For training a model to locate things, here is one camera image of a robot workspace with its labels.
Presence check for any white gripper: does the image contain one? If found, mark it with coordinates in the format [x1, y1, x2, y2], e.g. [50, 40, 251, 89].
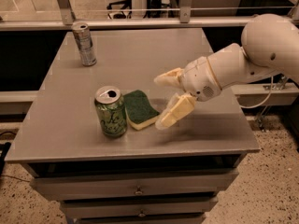
[154, 57, 221, 130]

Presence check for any green and yellow sponge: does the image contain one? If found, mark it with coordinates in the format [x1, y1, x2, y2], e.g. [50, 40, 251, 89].
[124, 90, 160, 131]

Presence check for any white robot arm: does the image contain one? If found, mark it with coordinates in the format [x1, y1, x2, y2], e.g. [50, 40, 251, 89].
[154, 14, 299, 130]

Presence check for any green soda can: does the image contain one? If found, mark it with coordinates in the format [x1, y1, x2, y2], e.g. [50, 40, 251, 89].
[94, 86, 127, 137]

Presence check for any silver slim can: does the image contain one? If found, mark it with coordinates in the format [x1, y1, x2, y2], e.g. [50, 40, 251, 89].
[72, 22, 97, 66]

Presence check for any grey drawer cabinet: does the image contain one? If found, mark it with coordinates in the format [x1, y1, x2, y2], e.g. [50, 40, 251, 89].
[7, 28, 259, 224]

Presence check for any top drawer knob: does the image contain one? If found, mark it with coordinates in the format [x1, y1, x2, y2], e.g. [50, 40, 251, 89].
[135, 187, 143, 196]

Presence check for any drawer knob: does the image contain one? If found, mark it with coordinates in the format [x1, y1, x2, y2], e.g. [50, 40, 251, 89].
[138, 211, 146, 217]
[135, 187, 143, 196]

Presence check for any black office chair base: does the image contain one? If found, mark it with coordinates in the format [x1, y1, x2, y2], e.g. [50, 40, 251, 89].
[107, 0, 132, 19]

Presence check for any middle grey drawer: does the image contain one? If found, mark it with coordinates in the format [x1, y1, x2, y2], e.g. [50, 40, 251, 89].
[61, 196, 218, 218]

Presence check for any grey drawer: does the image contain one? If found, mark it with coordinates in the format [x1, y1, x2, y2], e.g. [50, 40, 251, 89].
[61, 196, 218, 218]
[31, 168, 238, 201]

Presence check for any middle drawer knob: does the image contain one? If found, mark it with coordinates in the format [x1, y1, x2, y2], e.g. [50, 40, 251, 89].
[138, 211, 146, 217]

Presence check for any top grey drawer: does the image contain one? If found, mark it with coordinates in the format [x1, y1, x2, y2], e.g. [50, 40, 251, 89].
[31, 168, 238, 201]

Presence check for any black object at left edge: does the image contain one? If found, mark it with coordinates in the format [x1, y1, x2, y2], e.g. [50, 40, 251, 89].
[0, 142, 11, 175]

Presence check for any white cable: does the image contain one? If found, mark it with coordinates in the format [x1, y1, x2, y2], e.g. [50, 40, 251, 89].
[238, 76, 275, 109]

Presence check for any grey metal rail frame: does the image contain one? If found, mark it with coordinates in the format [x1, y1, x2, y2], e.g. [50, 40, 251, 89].
[0, 0, 299, 31]

